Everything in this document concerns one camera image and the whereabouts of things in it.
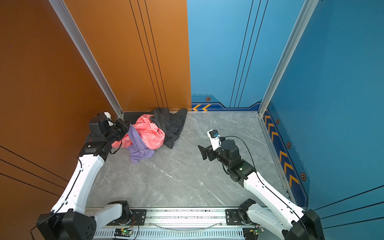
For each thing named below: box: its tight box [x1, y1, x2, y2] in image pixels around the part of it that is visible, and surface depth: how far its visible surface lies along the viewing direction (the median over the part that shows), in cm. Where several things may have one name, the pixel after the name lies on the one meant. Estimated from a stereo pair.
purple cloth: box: [127, 124, 155, 164], surface depth 88 cm
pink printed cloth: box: [112, 114, 166, 150], surface depth 90 cm
